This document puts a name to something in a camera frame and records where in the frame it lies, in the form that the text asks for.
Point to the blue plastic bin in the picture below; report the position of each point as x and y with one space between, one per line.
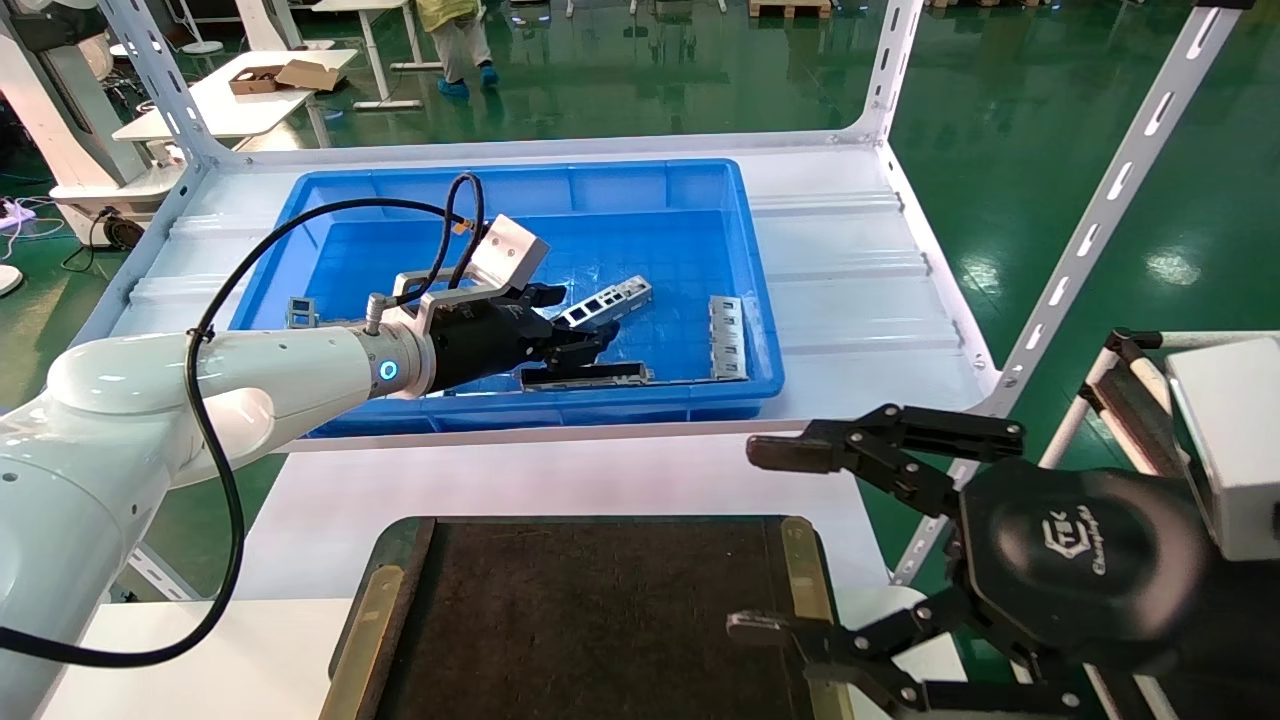
600 190

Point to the open cardboard box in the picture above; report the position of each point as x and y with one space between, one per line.
290 76

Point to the white table with metal legs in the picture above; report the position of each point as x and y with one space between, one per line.
372 55

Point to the grey metal bracket square holes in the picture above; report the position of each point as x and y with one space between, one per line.
620 297

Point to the person in yellow coat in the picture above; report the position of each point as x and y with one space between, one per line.
455 40

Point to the ribbed grey metal part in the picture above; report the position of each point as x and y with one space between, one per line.
727 340

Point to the wooden pallet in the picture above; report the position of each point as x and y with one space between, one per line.
790 8

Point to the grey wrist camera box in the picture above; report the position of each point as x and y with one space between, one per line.
1230 450
510 250

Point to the long metal part dark inside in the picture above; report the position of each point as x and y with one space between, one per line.
620 375

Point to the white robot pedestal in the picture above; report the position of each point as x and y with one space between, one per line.
60 110

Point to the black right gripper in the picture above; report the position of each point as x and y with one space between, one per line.
1080 560

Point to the white power strip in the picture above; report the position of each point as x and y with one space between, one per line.
20 213

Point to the black flat container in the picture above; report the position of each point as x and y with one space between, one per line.
600 620

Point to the white slotted metal rack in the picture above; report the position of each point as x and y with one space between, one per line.
550 148

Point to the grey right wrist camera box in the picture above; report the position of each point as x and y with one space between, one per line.
1230 450

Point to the white tube frame black joints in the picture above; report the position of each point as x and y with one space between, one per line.
1080 410

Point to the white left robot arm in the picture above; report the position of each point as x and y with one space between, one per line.
250 365

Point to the upright grey metal bracket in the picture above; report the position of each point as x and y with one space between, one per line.
302 312

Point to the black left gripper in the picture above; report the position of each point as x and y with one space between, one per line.
485 340

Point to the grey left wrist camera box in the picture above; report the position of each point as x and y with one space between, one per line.
510 250

